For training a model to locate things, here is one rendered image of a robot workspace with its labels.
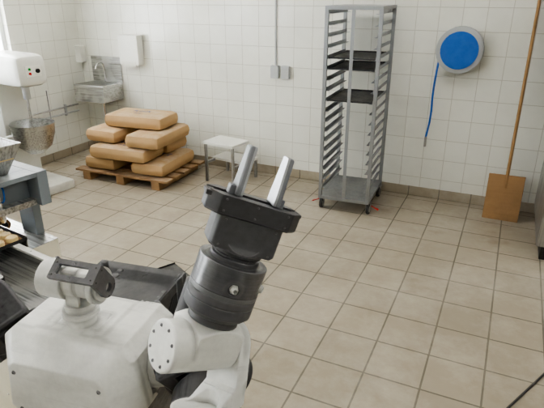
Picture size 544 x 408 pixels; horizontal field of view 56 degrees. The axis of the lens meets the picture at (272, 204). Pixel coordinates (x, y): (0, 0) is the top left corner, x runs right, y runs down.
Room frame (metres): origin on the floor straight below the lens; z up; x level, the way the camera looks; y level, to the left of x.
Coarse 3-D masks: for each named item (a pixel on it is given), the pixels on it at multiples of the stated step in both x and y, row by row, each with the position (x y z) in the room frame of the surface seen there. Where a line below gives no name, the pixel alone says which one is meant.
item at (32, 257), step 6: (12, 246) 1.96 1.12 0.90; (18, 246) 1.95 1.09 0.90; (24, 246) 1.95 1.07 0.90; (6, 252) 1.99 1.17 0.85; (12, 252) 1.97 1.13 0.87; (18, 252) 1.94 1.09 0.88; (24, 252) 1.91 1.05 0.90; (30, 252) 1.90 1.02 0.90; (36, 252) 1.90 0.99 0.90; (18, 258) 1.95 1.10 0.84; (24, 258) 1.92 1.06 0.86; (30, 258) 1.89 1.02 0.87; (36, 258) 1.86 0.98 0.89; (42, 258) 1.84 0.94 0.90; (30, 264) 1.90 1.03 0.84; (36, 264) 1.87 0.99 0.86
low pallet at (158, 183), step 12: (84, 168) 5.37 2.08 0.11; (96, 168) 5.37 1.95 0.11; (120, 168) 5.37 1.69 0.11; (180, 168) 5.37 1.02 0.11; (192, 168) 5.40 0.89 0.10; (120, 180) 5.16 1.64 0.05; (132, 180) 5.27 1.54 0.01; (144, 180) 5.04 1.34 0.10; (156, 180) 4.99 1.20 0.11; (168, 180) 4.99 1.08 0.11
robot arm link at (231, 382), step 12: (240, 324) 0.56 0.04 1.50; (240, 360) 0.52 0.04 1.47; (216, 372) 0.54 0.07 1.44; (228, 372) 0.53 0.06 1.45; (240, 372) 0.52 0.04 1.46; (204, 384) 0.54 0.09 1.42; (216, 384) 0.53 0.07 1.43; (228, 384) 0.52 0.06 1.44; (240, 384) 0.51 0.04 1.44; (192, 396) 0.52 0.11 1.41; (204, 396) 0.52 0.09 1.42; (216, 396) 0.51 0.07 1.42; (228, 396) 0.50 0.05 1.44; (240, 396) 0.51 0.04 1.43
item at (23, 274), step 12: (0, 264) 1.90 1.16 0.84; (12, 264) 1.90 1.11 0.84; (24, 264) 1.90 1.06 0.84; (12, 276) 1.80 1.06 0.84; (24, 276) 1.80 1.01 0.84; (12, 288) 1.71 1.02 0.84; (24, 288) 1.71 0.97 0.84; (24, 300) 1.63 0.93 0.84; (36, 300) 1.63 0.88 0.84; (0, 372) 1.54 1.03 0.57; (0, 384) 1.56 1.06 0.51; (0, 396) 1.57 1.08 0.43
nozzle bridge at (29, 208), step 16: (0, 176) 2.06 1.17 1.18; (16, 176) 2.06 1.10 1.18; (32, 176) 2.10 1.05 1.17; (0, 192) 2.06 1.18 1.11; (16, 192) 2.12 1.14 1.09; (32, 192) 2.15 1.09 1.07; (48, 192) 2.15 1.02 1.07; (16, 208) 2.05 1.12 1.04; (32, 208) 2.19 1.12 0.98; (32, 224) 2.20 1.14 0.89
